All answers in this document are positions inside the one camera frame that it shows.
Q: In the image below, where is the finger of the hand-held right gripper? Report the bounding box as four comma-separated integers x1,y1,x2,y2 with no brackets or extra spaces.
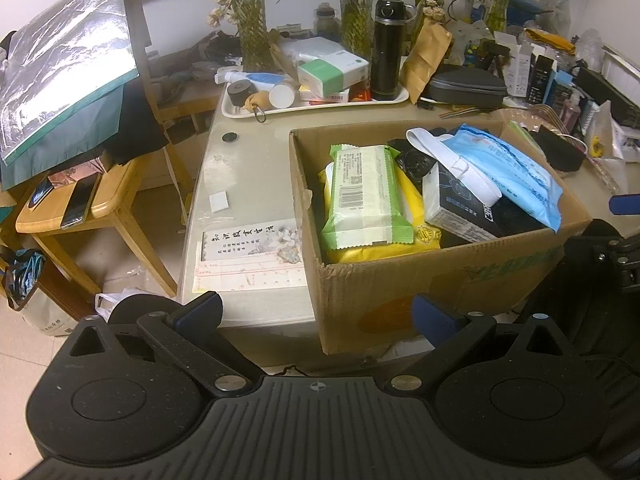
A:
592,241,640,292
609,193,640,215

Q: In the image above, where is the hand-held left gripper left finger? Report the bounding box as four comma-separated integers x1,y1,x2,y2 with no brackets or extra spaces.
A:
64,290,252,397

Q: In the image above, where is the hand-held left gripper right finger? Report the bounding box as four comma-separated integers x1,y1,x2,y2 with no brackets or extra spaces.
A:
385,293,584,393

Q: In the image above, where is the cardboard box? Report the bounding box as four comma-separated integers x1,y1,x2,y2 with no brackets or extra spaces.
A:
288,118,594,357

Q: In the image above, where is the yellow wet wipes pack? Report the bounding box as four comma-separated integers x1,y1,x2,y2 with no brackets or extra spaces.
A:
322,162,443,265

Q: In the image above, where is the black and white packet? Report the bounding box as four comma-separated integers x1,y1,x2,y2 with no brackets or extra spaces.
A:
422,161,504,245

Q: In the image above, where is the blue face mask packet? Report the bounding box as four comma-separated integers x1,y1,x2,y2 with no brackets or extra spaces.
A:
442,123,565,234

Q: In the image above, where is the black trash bag roll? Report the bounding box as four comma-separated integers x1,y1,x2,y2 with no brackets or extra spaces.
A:
394,139,439,187

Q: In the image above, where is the white elastic band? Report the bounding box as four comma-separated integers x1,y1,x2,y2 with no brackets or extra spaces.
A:
404,127,503,207

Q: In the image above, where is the printed paper sheet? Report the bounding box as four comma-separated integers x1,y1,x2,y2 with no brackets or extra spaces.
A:
192,219,309,294

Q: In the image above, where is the white plastic bag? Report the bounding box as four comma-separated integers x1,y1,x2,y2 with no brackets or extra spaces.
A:
94,291,132,322

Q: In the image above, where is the pink bottle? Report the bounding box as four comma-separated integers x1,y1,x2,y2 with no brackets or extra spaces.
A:
559,86,584,132

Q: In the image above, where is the white plastic tub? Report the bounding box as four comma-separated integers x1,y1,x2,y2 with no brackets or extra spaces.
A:
601,44,640,92

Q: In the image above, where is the wooden chair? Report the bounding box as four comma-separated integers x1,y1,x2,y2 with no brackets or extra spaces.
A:
15,0,197,297

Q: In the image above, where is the black carton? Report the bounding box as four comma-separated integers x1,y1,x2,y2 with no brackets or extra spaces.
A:
524,54,559,99

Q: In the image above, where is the smartphone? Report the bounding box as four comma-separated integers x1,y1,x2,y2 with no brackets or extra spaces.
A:
59,174,102,232

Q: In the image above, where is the paper carrier bag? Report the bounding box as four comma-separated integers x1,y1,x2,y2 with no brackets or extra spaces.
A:
0,246,77,337

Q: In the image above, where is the yellow bag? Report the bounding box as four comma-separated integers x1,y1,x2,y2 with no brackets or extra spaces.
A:
524,26,577,54

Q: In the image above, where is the copper coloured sheet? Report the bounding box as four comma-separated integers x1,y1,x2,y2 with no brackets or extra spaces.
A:
46,151,112,189

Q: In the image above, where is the small black tripod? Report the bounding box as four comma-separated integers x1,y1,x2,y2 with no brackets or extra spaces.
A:
476,41,512,79

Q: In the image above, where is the black cloth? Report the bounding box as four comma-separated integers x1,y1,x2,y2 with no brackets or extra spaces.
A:
101,79,172,167

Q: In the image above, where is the grey zip case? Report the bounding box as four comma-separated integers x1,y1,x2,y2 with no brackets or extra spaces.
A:
416,63,509,110

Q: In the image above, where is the white tray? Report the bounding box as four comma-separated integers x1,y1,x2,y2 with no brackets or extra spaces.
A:
220,81,412,120

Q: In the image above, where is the dark green paper bag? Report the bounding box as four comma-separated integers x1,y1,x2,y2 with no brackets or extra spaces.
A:
0,79,127,192

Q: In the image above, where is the clear plastic bag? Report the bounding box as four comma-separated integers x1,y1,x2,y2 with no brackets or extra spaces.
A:
539,0,572,37

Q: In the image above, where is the wooden side desk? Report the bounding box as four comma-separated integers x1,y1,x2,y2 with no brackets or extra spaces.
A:
149,34,232,122

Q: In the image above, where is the tan pouch with carabiner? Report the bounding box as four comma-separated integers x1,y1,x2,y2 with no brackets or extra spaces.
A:
242,90,274,124

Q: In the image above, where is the black round jar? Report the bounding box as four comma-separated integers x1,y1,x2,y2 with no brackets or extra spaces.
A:
226,79,257,108

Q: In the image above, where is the white cylinder jar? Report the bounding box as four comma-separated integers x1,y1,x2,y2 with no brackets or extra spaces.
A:
268,82,298,110

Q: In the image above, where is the white spray bottle blue label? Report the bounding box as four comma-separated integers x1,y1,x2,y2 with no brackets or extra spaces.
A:
214,69,294,89

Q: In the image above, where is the brown paper bag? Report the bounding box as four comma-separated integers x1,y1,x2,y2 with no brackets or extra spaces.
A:
399,19,452,104

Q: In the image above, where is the red and white carton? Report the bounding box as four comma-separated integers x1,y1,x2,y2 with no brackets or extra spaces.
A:
299,87,352,103

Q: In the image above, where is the green and white carton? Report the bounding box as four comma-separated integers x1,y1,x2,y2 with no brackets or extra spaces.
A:
297,52,370,97

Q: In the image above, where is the black thermos bottle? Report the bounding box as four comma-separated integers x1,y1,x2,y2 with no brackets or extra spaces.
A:
369,0,417,102

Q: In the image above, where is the silver foil bag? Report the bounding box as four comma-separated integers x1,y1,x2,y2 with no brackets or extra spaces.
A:
0,0,142,167

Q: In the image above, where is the white plastic package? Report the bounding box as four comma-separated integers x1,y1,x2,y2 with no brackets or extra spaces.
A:
279,36,347,67

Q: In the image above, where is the grey sports bottle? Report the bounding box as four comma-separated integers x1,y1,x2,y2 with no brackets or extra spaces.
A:
313,3,342,37

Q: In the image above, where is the striped ribbon strap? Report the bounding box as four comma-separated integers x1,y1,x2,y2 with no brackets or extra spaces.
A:
439,105,489,119

